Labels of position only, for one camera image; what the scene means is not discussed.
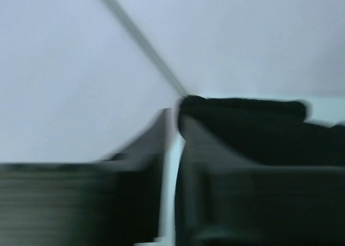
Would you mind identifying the black t shirt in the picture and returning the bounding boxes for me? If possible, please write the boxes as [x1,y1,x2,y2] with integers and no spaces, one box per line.
[177,95,344,166]

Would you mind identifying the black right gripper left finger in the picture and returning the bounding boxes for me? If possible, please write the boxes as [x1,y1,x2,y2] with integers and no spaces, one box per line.
[1,108,170,245]

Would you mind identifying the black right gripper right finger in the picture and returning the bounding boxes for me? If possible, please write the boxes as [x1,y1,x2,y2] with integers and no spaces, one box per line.
[175,117,344,245]

